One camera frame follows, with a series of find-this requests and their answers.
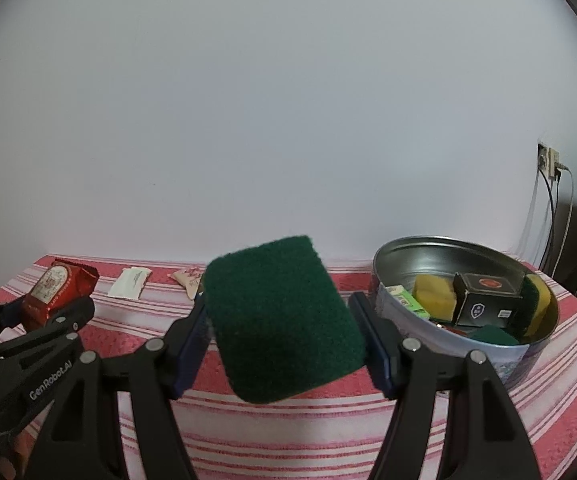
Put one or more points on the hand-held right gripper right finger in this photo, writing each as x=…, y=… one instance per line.
x=376, y=355

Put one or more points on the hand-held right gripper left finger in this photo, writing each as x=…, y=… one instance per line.
x=191, y=355

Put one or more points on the red packet with pale label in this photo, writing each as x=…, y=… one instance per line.
x=58, y=285

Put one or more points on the white green tissue pack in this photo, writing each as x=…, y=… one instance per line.
x=408, y=302

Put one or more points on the white sachet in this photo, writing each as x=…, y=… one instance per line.
x=128, y=282

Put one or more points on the pink floral packet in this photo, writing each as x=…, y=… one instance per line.
x=188, y=280

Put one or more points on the yellow green scouring sponge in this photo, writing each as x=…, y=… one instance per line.
x=493, y=335
x=278, y=320
x=433, y=295
x=538, y=305

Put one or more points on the black gold-trimmed box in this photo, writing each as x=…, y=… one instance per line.
x=483, y=310

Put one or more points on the round printed metal tin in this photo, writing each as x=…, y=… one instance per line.
x=523, y=355

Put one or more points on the red striped tablecloth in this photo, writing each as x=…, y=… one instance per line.
x=293, y=435

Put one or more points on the white wall socket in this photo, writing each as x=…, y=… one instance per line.
x=546, y=157

